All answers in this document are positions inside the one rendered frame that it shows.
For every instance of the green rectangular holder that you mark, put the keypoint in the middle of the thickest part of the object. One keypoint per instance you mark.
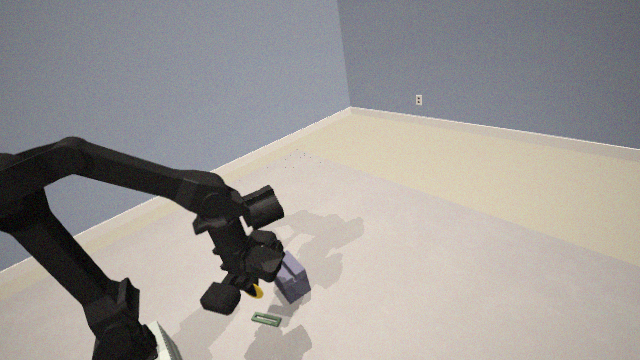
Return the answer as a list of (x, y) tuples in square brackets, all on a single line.
[(275, 324)]

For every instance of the gold coin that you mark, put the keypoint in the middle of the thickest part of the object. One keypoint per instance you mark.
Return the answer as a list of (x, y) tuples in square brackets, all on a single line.
[(259, 291)]

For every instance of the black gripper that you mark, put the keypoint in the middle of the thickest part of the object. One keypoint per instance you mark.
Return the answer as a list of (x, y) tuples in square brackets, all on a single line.
[(222, 298)]

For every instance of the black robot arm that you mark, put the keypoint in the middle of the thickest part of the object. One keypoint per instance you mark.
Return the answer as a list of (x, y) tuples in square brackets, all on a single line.
[(111, 307)]

